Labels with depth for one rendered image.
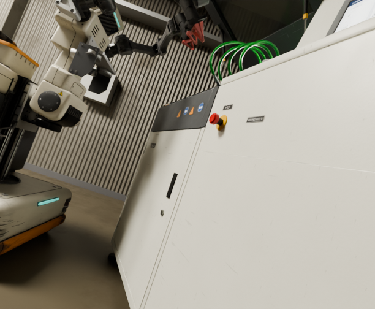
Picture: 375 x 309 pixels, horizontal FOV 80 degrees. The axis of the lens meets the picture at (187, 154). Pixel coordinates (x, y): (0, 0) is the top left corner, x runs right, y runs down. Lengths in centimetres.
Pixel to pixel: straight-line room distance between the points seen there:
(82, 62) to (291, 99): 99
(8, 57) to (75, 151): 198
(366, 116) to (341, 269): 23
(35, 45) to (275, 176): 365
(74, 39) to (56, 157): 219
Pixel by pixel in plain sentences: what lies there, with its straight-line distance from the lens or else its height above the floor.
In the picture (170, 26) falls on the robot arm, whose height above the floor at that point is 141.
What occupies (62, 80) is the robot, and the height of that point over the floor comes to 84.
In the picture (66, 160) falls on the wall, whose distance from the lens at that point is 330.
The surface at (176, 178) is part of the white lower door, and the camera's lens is 86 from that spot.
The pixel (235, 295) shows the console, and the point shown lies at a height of 42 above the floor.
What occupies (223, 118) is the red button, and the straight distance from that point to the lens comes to 71.
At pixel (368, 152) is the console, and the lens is 42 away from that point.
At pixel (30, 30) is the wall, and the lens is 398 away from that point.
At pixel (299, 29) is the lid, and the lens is 148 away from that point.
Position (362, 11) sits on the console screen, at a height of 132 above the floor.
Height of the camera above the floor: 61
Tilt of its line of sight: 5 degrees up
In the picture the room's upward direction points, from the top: 19 degrees clockwise
